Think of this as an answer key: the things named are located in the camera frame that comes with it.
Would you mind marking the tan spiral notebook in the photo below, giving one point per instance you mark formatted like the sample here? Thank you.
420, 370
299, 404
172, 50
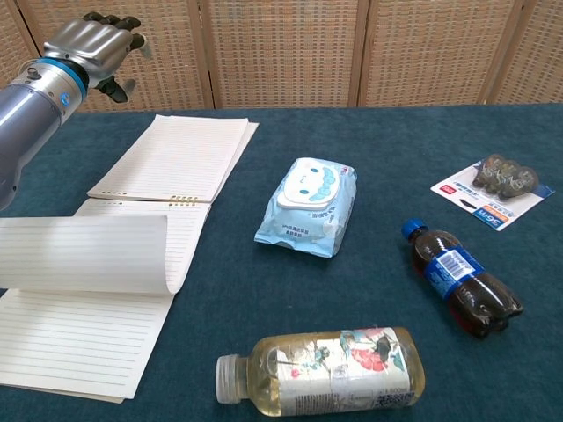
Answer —
176, 162

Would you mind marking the light blue wet wipes pack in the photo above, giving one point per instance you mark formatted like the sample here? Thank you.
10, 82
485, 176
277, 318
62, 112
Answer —
303, 206

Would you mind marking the teal velvet tablecloth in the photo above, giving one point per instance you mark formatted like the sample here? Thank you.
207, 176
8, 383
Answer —
264, 299

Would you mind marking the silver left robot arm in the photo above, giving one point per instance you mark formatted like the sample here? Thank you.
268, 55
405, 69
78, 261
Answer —
26, 114

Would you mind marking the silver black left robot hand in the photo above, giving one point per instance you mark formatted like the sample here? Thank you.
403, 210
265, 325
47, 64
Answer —
92, 44

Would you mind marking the blue label cola bottle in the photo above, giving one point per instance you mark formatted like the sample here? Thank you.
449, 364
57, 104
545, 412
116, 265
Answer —
457, 272

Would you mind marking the floral label tea bottle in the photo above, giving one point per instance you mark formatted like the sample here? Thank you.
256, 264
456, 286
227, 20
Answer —
325, 373

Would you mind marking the woven wooden folding screen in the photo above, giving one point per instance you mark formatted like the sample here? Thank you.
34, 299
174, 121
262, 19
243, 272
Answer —
281, 53

